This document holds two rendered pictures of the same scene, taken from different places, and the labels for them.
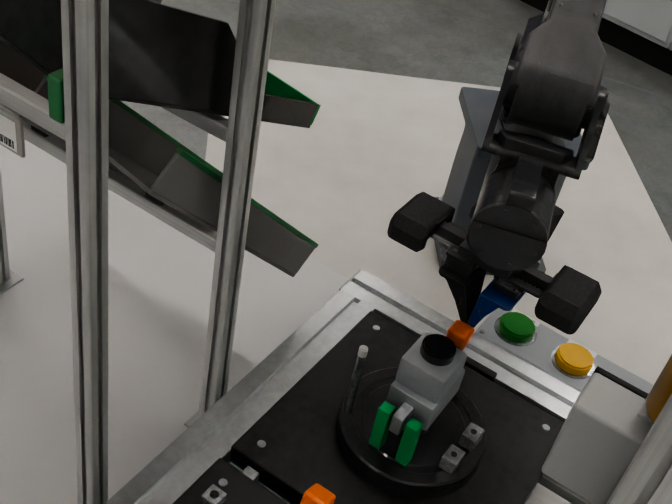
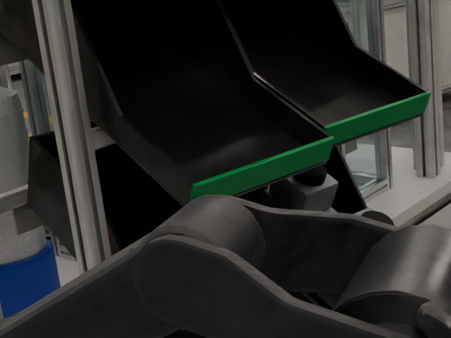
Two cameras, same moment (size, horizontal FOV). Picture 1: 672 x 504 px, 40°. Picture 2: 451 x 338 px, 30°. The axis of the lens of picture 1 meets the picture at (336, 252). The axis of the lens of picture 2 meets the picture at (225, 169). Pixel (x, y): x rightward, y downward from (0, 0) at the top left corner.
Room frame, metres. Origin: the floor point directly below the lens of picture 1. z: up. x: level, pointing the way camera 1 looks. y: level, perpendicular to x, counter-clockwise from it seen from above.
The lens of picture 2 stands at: (0.89, -0.45, 1.53)
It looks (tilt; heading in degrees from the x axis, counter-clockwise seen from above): 16 degrees down; 106
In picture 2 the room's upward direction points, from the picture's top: 7 degrees counter-clockwise
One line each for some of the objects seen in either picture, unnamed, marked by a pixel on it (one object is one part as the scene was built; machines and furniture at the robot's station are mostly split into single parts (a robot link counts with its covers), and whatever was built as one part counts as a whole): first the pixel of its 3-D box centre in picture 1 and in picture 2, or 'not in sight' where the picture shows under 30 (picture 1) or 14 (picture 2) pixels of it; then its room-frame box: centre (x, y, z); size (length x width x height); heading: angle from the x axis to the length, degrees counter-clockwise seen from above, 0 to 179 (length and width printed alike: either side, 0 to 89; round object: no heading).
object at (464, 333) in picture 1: (448, 361); not in sight; (0.61, -0.12, 1.04); 0.04 x 0.02 x 0.08; 154
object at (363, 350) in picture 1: (355, 380); not in sight; (0.57, -0.04, 1.03); 0.01 x 0.01 x 0.08
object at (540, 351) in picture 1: (563, 380); not in sight; (0.73, -0.28, 0.93); 0.21 x 0.07 x 0.06; 64
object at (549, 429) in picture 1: (407, 441); not in sight; (0.57, -0.10, 0.96); 0.24 x 0.24 x 0.02; 64
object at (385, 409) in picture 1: (382, 425); not in sight; (0.54, -0.07, 1.01); 0.01 x 0.01 x 0.05; 64
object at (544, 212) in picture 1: (532, 166); not in sight; (0.60, -0.13, 1.27); 0.12 x 0.08 x 0.11; 171
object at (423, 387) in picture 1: (425, 379); not in sight; (0.56, -0.10, 1.06); 0.08 x 0.04 x 0.07; 154
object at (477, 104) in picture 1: (502, 184); not in sight; (1.04, -0.20, 0.96); 0.15 x 0.15 x 0.20; 10
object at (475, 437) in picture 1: (471, 436); not in sight; (0.56, -0.16, 1.00); 0.02 x 0.01 x 0.02; 154
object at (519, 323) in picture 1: (515, 329); not in sight; (0.76, -0.21, 0.96); 0.04 x 0.04 x 0.02
